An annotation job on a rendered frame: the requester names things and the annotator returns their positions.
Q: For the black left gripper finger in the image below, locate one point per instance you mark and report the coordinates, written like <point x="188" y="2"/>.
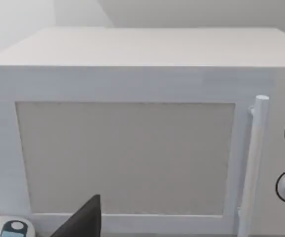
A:
<point x="85" y="219"/>

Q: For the white microwave door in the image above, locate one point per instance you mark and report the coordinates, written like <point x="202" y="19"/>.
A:
<point x="122" y="158"/>

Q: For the pale microwave oven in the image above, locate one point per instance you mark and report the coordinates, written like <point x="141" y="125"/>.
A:
<point x="142" y="49"/>

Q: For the white and blue bottle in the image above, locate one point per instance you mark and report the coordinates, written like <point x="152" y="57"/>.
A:
<point x="15" y="228"/>

